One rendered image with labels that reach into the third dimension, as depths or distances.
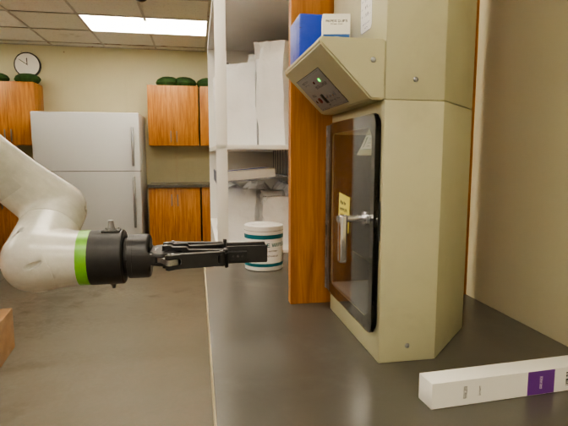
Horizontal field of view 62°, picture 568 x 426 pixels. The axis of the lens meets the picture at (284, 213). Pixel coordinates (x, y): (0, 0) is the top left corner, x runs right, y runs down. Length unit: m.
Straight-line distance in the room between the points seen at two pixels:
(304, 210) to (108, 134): 4.69
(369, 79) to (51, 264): 0.59
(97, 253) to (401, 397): 0.53
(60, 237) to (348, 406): 0.52
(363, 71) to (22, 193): 0.61
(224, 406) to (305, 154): 0.64
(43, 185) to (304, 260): 0.63
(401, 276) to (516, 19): 0.72
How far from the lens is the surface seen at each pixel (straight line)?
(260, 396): 0.80
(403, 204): 0.86
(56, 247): 0.83
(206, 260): 0.79
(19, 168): 0.91
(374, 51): 0.85
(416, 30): 0.89
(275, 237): 1.54
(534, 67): 1.24
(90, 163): 5.78
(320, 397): 0.80
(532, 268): 1.23
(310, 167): 1.18
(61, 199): 0.92
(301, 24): 1.02
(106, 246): 0.82
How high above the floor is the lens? 1.32
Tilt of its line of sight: 7 degrees down
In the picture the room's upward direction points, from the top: straight up
